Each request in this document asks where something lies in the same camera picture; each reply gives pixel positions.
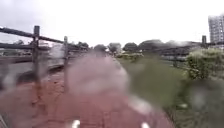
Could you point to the grass verge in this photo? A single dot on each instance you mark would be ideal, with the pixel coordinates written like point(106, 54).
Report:
point(150, 80)

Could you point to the row of trees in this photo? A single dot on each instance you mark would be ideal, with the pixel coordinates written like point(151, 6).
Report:
point(150, 45)

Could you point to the red brick path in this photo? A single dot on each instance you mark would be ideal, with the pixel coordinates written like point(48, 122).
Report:
point(100, 110)

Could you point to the robot's own part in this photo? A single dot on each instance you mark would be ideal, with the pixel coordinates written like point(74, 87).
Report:
point(145, 125)
point(75, 124)

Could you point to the row of green bushes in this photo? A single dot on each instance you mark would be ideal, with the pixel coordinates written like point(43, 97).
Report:
point(203, 61)

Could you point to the tall grey building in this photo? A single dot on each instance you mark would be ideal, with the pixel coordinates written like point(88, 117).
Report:
point(216, 28)

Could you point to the dark wooden rail fence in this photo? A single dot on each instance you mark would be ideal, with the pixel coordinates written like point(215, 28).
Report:
point(36, 43)
point(204, 40)

